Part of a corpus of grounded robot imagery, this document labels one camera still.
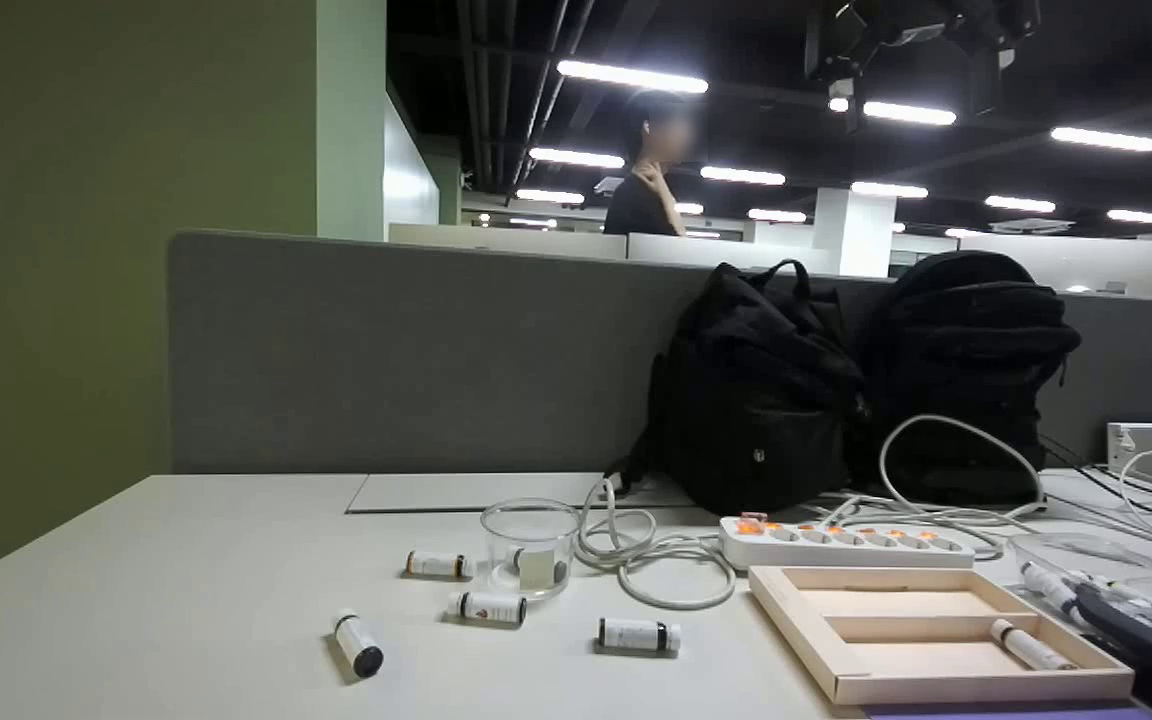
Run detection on person in black shirt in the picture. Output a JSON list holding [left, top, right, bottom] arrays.
[[604, 101, 691, 238]]

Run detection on clear plastic cup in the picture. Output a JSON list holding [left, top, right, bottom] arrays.
[[482, 498, 577, 592]]

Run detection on left black backpack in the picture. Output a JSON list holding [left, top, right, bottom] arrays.
[[613, 259, 866, 518]]

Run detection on black backpack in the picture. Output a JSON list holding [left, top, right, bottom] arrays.
[[613, 259, 866, 518], [849, 252, 1082, 507]]

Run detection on white multi-socket power strip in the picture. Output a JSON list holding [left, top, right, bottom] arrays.
[[721, 518, 983, 568]]

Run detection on white roll far left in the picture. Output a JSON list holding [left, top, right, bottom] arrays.
[[404, 549, 473, 580]]

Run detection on white roll centre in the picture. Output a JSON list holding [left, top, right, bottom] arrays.
[[453, 592, 527, 627]]

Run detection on white roll front right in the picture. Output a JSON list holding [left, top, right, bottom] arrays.
[[597, 616, 680, 655]]

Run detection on grey office partition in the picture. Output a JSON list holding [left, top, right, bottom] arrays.
[[163, 229, 1152, 476]]

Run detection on white roll front left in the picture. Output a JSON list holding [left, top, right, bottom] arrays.
[[332, 614, 384, 682]]

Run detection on right black backpack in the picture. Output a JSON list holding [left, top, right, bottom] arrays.
[[849, 252, 1082, 507]]

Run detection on wooden compartment tray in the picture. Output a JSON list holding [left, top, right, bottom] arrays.
[[750, 566, 1138, 705]]

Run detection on white roll inside tray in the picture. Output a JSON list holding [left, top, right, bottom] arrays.
[[991, 619, 1068, 672]]

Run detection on white roll near cable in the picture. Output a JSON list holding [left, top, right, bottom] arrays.
[[511, 549, 570, 590]]

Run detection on white coiled power cable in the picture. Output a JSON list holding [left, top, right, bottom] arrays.
[[482, 413, 1152, 616]]

